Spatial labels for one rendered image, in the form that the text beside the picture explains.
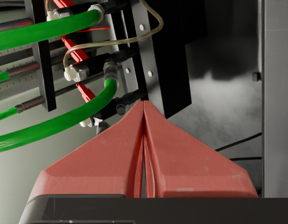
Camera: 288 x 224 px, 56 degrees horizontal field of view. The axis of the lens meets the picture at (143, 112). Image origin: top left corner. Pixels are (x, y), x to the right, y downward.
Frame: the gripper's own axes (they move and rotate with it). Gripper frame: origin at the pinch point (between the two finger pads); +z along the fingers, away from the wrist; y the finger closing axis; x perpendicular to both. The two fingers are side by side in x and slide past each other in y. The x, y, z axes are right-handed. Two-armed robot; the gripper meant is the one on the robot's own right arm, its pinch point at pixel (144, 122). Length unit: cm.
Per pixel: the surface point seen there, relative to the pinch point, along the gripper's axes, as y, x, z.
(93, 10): 5.2, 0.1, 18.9
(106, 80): 4.5, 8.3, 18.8
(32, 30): 8.9, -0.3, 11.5
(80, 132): 18, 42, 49
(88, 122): 9.0, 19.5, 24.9
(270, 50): -15.9, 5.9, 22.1
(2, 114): 28, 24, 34
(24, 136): 10.2, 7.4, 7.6
